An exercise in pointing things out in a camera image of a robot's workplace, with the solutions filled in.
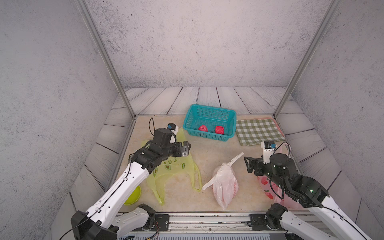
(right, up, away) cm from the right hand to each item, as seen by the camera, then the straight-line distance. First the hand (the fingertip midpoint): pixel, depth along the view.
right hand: (253, 157), depth 69 cm
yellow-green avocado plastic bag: (-36, -9, +22) cm, 43 cm away
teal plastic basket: (-15, +17, +47) cm, 52 cm away
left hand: (-31, +5, +5) cm, 32 cm away
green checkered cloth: (+16, +10, +42) cm, 46 cm away
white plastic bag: (-13, -13, +4) cm, 19 cm away
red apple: (-21, +13, +37) cm, 44 cm away
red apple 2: (-10, +12, +35) cm, 39 cm away
